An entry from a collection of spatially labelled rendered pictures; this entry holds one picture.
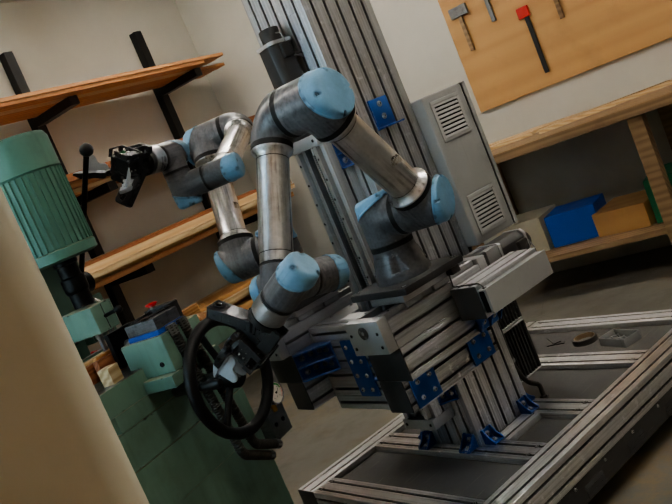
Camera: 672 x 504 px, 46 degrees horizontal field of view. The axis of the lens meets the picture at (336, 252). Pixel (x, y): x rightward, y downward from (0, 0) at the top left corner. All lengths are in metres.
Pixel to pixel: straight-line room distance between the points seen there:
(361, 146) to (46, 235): 0.76
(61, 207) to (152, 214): 3.26
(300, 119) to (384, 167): 0.24
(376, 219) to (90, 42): 3.68
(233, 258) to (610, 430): 1.20
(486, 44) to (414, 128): 2.41
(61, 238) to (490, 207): 1.25
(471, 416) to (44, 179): 1.34
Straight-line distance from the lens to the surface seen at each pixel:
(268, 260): 1.69
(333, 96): 1.71
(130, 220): 5.13
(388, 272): 2.03
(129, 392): 1.88
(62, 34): 5.35
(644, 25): 4.50
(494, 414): 2.48
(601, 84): 4.61
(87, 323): 2.03
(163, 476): 1.92
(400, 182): 1.89
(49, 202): 1.99
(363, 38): 2.39
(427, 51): 4.95
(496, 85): 4.78
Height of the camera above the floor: 1.20
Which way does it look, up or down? 7 degrees down
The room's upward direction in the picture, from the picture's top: 23 degrees counter-clockwise
